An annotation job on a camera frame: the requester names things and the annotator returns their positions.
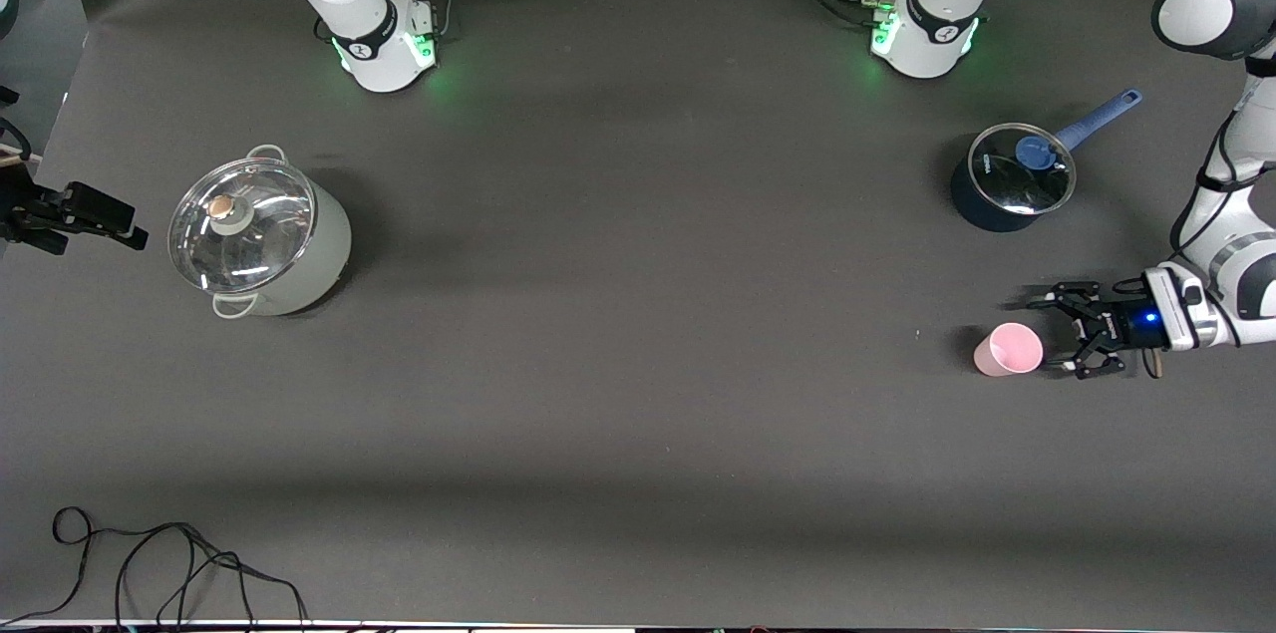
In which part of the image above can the pink plastic cup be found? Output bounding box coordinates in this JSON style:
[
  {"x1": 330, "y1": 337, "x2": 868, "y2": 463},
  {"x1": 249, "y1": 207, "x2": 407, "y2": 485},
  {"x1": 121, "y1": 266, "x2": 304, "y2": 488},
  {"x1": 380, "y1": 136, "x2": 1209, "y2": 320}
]
[{"x1": 973, "y1": 322, "x2": 1045, "y2": 378}]

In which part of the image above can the dark blue saucepan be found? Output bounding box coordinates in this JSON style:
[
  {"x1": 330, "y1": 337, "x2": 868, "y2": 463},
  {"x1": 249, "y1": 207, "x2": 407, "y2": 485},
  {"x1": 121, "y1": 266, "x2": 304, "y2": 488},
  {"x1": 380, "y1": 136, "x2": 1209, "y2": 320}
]
[{"x1": 950, "y1": 89, "x2": 1143, "y2": 233}]

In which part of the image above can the glass lid with blue knob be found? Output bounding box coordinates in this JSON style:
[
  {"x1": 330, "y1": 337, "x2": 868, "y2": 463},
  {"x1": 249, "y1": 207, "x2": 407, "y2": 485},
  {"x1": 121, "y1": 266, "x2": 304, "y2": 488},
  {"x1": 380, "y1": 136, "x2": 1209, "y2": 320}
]
[{"x1": 969, "y1": 123, "x2": 1078, "y2": 215}]

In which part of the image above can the glass lid with copper knob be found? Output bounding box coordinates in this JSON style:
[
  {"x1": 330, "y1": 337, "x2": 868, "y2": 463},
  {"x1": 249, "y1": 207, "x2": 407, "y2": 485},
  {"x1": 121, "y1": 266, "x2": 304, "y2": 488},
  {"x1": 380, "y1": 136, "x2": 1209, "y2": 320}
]
[{"x1": 167, "y1": 158, "x2": 317, "y2": 295}]

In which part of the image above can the pale grey stock pot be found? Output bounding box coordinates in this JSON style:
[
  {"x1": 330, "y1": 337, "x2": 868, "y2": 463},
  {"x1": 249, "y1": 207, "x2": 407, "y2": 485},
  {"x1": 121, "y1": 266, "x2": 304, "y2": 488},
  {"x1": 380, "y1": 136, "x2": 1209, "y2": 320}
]
[{"x1": 167, "y1": 145, "x2": 352, "y2": 320}]

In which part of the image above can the thin black loose cable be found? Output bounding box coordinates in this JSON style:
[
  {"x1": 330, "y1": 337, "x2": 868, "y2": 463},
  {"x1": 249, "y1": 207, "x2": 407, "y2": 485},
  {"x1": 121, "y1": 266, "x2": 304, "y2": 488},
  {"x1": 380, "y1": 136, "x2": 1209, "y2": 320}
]
[{"x1": 0, "y1": 506, "x2": 310, "y2": 626}]

